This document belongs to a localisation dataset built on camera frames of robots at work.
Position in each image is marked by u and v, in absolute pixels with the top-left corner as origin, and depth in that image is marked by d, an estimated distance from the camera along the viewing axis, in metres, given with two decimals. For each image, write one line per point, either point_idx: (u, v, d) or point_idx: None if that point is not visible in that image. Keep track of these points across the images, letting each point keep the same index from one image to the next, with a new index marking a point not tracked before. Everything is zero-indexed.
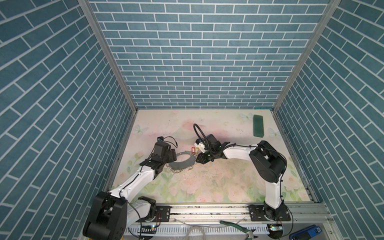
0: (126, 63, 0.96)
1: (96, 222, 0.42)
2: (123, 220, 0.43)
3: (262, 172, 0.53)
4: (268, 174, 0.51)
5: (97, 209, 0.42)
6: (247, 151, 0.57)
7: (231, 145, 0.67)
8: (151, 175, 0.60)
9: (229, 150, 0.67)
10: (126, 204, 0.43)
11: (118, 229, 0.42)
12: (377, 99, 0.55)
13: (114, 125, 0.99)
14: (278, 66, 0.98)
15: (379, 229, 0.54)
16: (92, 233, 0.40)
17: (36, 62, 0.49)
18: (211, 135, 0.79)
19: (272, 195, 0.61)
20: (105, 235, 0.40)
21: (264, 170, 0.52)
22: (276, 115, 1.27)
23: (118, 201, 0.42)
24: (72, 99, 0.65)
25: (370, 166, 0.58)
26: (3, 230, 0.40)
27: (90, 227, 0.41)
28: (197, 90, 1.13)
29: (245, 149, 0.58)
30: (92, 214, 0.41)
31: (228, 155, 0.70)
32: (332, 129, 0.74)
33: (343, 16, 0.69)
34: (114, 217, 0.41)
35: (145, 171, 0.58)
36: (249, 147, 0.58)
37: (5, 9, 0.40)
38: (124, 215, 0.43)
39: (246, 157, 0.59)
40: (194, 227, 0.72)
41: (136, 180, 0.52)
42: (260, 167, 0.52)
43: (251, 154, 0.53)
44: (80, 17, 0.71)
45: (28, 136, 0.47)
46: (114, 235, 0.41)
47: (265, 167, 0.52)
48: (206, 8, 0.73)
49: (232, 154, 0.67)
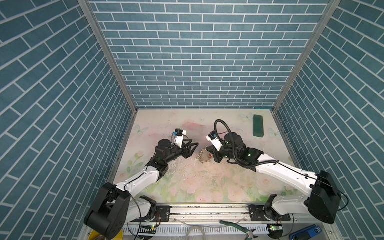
0: (126, 63, 0.96)
1: (98, 213, 0.43)
2: (122, 214, 0.44)
3: (314, 210, 0.44)
4: (323, 216, 0.43)
5: (102, 198, 0.43)
6: (297, 180, 0.46)
7: (273, 162, 0.53)
8: (154, 177, 0.60)
9: (270, 167, 0.52)
10: (128, 198, 0.44)
11: (117, 223, 0.42)
12: (376, 99, 0.55)
13: (114, 125, 0.99)
14: (278, 66, 0.98)
15: (379, 229, 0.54)
16: (92, 223, 0.41)
17: (36, 62, 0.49)
18: (238, 137, 0.59)
19: (287, 207, 0.57)
20: (104, 228, 0.40)
21: (320, 211, 0.42)
22: (276, 115, 1.27)
23: (121, 194, 0.43)
24: (72, 99, 0.65)
25: (370, 166, 0.58)
26: (3, 230, 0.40)
27: (91, 217, 0.42)
28: (197, 90, 1.13)
29: (297, 177, 0.46)
30: (95, 203, 0.43)
31: (260, 168, 0.55)
32: (332, 129, 0.74)
33: (343, 16, 0.69)
34: (116, 209, 0.42)
35: (151, 171, 0.59)
36: (304, 175, 0.46)
37: (4, 9, 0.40)
38: (125, 209, 0.44)
39: (289, 181, 0.49)
40: (194, 227, 0.72)
41: (141, 178, 0.54)
42: (318, 207, 0.42)
43: (313, 191, 0.41)
44: (80, 17, 0.71)
45: (28, 136, 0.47)
46: (112, 229, 0.41)
47: (327, 210, 0.41)
48: (206, 8, 0.73)
49: (271, 173, 0.53)
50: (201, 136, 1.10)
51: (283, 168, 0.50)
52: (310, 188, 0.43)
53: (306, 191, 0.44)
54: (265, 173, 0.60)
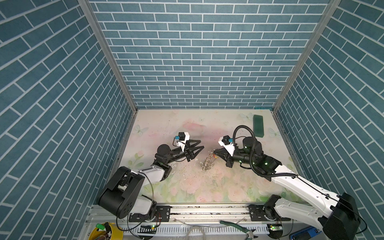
0: (126, 63, 0.96)
1: (111, 192, 0.45)
2: (134, 196, 0.47)
3: (330, 231, 0.43)
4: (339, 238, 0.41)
5: (118, 178, 0.47)
6: (316, 198, 0.44)
7: (291, 176, 0.51)
8: (161, 173, 0.65)
9: (287, 179, 0.50)
10: (142, 181, 0.48)
11: (128, 204, 0.45)
12: (376, 99, 0.55)
13: (114, 125, 0.99)
14: (278, 66, 0.98)
15: (379, 229, 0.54)
16: (104, 202, 0.43)
17: (36, 61, 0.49)
18: (258, 143, 0.56)
19: (290, 211, 0.57)
20: (116, 206, 0.43)
21: (336, 232, 0.41)
22: (276, 115, 1.27)
23: (135, 177, 0.47)
24: (72, 99, 0.65)
25: (370, 166, 0.58)
26: (3, 230, 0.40)
27: (104, 195, 0.44)
28: (197, 90, 1.13)
29: (317, 196, 0.44)
30: (111, 182, 0.46)
31: (275, 179, 0.54)
32: (332, 129, 0.74)
33: (343, 16, 0.69)
34: (130, 189, 0.45)
35: (157, 168, 0.64)
36: (325, 195, 0.44)
37: (5, 9, 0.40)
38: (137, 191, 0.47)
39: (303, 196, 0.48)
40: (194, 227, 0.72)
41: (150, 171, 0.57)
42: (335, 229, 0.41)
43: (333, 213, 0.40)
44: (80, 17, 0.71)
45: (28, 136, 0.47)
46: (123, 208, 0.43)
47: (345, 233, 0.39)
48: (206, 8, 0.73)
49: (284, 183, 0.52)
50: (201, 136, 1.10)
51: (302, 183, 0.48)
52: (331, 209, 0.41)
53: (325, 211, 0.42)
54: (280, 184, 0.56)
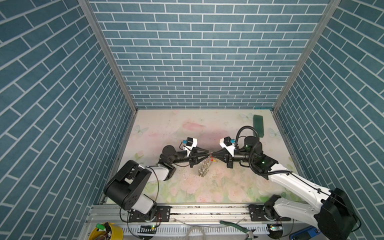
0: (126, 63, 0.96)
1: (119, 182, 0.47)
2: (139, 190, 0.48)
3: (324, 227, 0.43)
4: (333, 234, 0.41)
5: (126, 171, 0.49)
6: (309, 193, 0.45)
7: (285, 173, 0.53)
8: (165, 173, 0.66)
9: (281, 176, 0.53)
10: (149, 175, 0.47)
11: (133, 197, 0.46)
12: (376, 99, 0.55)
13: (114, 125, 0.99)
14: (278, 66, 0.98)
15: (379, 229, 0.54)
16: (111, 192, 0.45)
17: (36, 61, 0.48)
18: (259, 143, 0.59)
19: (291, 211, 0.56)
20: (122, 197, 0.44)
21: (329, 228, 0.42)
22: (276, 115, 1.27)
23: (143, 171, 0.49)
24: (72, 99, 0.65)
25: (370, 166, 0.58)
26: (3, 230, 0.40)
27: (111, 185, 0.46)
28: (197, 90, 1.13)
29: (309, 191, 0.46)
30: (120, 173, 0.48)
31: (272, 176, 0.56)
32: (332, 129, 0.74)
33: (343, 16, 0.69)
34: (137, 182, 0.46)
35: (163, 167, 0.65)
36: (316, 190, 0.45)
37: (5, 9, 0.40)
38: (143, 185, 0.49)
39: (298, 192, 0.49)
40: (194, 227, 0.72)
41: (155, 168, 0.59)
42: (328, 224, 0.41)
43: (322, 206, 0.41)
44: (80, 17, 0.71)
45: (28, 136, 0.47)
46: (129, 200, 0.45)
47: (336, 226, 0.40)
48: (206, 8, 0.73)
49: (280, 180, 0.54)
50: (201, 136, 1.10)
51: (296, 180, 0.49)
52: (321, 203, 0.42)
53: (317, 205, 0.44)
54: (277, 182, 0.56)
